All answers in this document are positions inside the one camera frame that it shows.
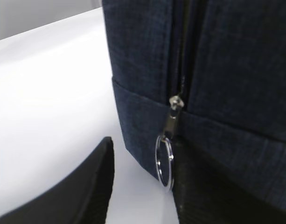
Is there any dark blue lunch bag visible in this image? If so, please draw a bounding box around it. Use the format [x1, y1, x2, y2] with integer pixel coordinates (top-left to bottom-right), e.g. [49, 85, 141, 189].
[103, 0, 286, 211]

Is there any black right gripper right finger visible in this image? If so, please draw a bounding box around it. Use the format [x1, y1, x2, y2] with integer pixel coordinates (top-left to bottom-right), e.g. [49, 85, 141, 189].
[173, 138, 286, 224]

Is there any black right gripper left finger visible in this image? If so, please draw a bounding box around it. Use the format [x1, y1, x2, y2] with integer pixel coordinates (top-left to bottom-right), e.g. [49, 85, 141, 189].
[0, 137, 115, 224]

